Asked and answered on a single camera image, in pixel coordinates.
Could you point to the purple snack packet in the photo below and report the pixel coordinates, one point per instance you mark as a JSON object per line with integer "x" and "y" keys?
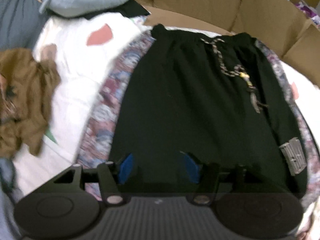
{"x": 310, "y": 13}

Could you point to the black bear-pattern shorts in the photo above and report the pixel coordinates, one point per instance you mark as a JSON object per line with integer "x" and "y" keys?
{"x": 225, "y": 99}

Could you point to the brown crumpled garment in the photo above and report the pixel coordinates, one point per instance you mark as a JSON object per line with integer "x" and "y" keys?
{"x": 27, "y": 88}

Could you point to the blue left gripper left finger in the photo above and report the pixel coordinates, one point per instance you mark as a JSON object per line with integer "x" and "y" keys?
{"x": 125, "y": 168}

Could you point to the light blue denim garment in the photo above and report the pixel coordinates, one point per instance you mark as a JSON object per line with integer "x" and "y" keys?
{"x": 10, "y": 195}

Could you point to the black cloth under pillow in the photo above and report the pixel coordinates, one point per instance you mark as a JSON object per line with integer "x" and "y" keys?
{"x": 129, "y": 9}

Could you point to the grey-blue blanket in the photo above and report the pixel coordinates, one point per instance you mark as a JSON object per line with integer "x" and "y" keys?
{"x": 21, "y": 23}

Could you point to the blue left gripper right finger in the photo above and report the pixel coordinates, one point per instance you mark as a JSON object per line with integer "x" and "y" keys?
{"x": 192, "y": 166}

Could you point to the brown cardboard box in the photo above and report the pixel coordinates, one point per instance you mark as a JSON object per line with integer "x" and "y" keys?
{"x": 278, "y": 23}

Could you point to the cream bear print duvet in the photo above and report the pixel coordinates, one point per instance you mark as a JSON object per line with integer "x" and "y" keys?
{"x": 86, "y": 54}

